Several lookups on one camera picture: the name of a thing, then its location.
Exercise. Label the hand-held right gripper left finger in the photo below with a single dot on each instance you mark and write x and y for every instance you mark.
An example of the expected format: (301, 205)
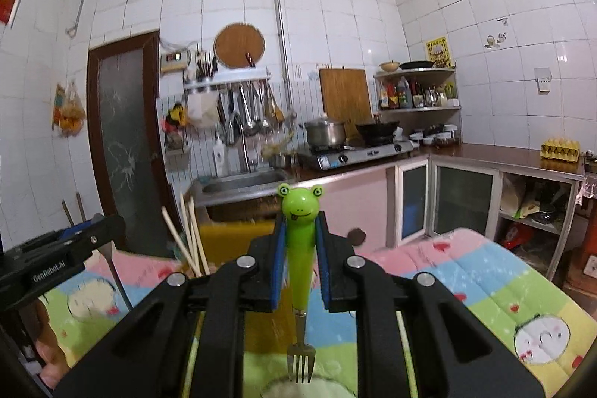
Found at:
(278, 267)

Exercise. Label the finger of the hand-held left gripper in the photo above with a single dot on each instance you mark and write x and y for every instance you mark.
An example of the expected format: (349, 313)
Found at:
(77, 229)
(109, 232)

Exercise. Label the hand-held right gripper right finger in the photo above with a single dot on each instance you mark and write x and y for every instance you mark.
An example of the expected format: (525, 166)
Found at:
(324, 267)

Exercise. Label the yellow plastic utensil holder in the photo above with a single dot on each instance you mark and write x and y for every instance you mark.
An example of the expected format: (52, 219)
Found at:
(228, 244)

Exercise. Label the wooden chopstick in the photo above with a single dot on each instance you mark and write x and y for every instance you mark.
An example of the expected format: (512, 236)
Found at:
(186, 230)
(198, 239)
(179, 242)

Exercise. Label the row of hanging kitchen utensils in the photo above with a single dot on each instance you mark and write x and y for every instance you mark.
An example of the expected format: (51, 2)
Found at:
(252, 109)

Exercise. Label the person's left hand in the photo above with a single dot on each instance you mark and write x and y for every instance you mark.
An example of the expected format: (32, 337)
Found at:
(49, 344)

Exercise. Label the wooden stick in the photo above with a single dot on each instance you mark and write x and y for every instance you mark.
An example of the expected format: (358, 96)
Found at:
(81, 207)
(68, 214)

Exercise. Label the brown round object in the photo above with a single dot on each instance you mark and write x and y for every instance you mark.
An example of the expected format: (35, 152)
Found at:
(357, 235)

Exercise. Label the steel kitchen sink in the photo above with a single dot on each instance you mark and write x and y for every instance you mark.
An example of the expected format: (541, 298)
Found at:
(238, 183)

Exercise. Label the brown framed glass door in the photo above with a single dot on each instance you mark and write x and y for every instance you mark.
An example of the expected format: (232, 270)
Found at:
(126, 137)

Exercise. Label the hanging bag of oranges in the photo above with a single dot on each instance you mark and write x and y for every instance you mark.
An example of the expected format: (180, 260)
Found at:
(70, 113)

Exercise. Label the steel gas stove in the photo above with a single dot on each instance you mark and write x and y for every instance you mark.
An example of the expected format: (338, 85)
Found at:
(354, 155)

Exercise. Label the white soap bottle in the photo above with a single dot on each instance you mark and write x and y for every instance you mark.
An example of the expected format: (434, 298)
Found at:
(218, 158)

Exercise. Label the steel cooking pot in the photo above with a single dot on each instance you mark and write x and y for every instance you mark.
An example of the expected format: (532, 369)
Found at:
(326, 132)

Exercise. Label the cartoon printed blanket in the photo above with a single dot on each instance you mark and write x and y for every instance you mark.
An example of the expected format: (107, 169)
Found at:
(466, 281)

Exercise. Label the black wok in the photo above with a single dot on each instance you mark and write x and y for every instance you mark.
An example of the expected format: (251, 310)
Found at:
(378, 130)

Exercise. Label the white plastic bag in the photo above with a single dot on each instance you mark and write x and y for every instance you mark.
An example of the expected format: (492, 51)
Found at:
(203, 109)

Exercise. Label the stack of small bowls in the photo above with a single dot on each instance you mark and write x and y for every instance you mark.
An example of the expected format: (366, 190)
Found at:
(433, 136)

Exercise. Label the rectangular wooden cutting board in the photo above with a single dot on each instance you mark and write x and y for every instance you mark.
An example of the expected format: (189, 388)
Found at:
(345, 95)

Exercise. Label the row of condiment bottles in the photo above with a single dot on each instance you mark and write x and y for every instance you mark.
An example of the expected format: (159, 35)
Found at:
(405, 95)

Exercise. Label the red plastic bag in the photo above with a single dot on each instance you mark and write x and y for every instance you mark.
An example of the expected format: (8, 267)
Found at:
(513, 237)

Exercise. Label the bunch of dark chopsticks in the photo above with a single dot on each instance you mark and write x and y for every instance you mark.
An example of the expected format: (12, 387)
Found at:
(206, 67)

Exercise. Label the white sack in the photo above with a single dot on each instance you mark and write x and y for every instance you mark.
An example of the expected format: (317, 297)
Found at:
(512, 198)

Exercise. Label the beige bowl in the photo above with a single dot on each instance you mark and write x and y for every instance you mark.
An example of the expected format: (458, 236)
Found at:
(389, 66)

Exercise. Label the steel corner shelf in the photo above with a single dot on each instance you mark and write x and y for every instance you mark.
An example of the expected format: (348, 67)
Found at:
(415, 74)

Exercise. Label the kitchen counter cabinet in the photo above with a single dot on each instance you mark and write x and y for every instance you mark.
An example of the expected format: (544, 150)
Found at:
(513, 155)

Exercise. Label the black frying pan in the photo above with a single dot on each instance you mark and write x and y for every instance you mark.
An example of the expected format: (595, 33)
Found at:
(416, 64)

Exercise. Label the round wooden board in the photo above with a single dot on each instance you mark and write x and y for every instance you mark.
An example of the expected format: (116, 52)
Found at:
(238, 46)

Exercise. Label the yellow egg carton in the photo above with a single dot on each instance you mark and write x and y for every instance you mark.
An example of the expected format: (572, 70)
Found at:
(559, 148)

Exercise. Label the white switch box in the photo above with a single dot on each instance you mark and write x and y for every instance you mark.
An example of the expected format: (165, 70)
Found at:
(173, 62)

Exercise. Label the steel wall rack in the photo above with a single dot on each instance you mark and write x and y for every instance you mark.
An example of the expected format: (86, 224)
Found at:
(224, 82)

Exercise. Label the white wall pipe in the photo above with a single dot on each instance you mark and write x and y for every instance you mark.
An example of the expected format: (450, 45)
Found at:
(280, 29)

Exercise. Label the yellow wall poster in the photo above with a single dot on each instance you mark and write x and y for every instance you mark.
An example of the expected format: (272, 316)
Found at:
(438, 52)

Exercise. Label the wall sticker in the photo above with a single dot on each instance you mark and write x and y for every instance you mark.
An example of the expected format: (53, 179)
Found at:
(490, 41)

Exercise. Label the white wall socket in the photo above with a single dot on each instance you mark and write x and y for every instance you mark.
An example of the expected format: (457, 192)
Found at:
(543, 83)

